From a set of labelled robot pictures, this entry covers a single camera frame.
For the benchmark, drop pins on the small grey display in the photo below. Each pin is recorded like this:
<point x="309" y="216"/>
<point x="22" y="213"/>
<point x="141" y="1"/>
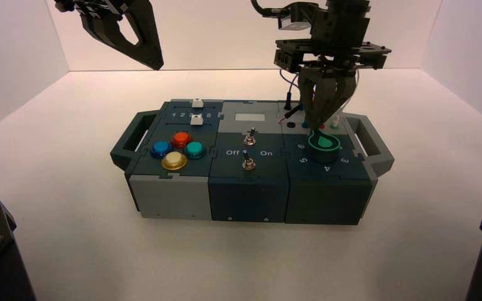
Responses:
<point x="249" y="117"/>

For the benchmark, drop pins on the blue round push button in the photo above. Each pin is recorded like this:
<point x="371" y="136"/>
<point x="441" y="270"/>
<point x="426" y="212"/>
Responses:
<point x="161" y="149"/>

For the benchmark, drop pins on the metal toggle switch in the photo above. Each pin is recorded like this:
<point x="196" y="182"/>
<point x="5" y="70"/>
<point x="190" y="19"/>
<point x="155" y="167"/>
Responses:
<point x="249" y="137"/>
<point x="247" y="163"/>

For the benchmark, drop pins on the teal rotary knob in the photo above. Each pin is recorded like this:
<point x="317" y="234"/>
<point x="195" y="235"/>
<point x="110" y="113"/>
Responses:
<point x="324" y="156"/>

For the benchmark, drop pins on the yellow round push button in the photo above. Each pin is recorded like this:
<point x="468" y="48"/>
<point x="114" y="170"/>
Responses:
<point x="174" y="160"/>

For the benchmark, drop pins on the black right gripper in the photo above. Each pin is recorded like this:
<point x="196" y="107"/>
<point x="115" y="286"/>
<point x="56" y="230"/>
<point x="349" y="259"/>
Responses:
<point x="340" y="45"/>

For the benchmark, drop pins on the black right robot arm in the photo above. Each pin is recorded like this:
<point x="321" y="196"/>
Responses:
<point x="347" y="5"/>

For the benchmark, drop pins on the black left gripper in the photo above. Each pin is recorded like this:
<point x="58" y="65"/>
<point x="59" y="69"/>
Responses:
<point x="91" y="6"/>

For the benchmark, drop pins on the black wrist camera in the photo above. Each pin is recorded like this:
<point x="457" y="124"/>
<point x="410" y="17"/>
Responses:
<point x="301" y="18"/>

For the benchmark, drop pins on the orange round push button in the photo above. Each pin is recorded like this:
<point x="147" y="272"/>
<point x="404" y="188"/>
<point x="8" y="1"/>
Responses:
<point x="181" y="139"/>

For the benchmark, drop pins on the dark teal grey task box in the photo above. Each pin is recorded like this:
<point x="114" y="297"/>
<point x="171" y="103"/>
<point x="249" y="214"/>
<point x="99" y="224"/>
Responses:
<point x="245" y="199"/>

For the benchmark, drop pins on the teal round push button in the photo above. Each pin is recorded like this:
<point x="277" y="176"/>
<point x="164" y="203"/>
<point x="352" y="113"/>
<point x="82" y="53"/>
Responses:
<point x="195" y="150"/>

